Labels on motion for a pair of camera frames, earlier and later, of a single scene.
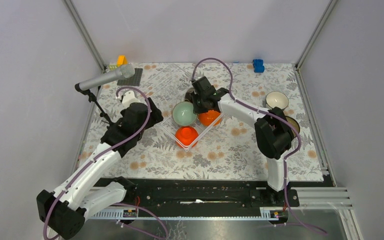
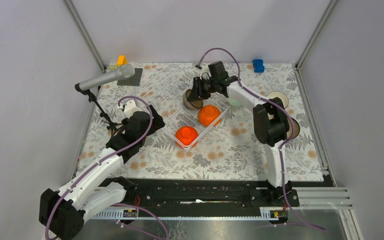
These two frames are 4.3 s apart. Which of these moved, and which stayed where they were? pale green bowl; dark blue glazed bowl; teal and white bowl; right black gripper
Moved: pale green bowl; right black gripper
Stayed: dark blue glazed bowl; teal and white bowl
